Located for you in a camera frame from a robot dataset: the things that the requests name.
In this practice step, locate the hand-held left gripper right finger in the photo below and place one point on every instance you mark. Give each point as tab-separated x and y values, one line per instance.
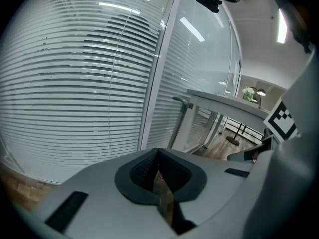
219	190

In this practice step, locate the grey partition post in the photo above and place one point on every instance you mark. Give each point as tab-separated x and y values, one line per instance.
154	83

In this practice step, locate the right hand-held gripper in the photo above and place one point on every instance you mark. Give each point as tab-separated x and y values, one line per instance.
281	121

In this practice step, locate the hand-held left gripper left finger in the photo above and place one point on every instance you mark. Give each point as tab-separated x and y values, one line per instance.
104	195

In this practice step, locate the ceiling light panel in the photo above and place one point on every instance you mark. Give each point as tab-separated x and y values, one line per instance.
282	26

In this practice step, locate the white flower bunch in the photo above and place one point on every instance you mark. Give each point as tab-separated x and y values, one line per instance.
249	93

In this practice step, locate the white slatted window blind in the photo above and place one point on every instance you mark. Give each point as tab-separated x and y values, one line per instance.
74	96
199	66

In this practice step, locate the black stand with round base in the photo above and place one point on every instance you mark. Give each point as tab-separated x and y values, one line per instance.
232	141

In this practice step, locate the white square table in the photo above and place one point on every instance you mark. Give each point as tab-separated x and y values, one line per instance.
236	108

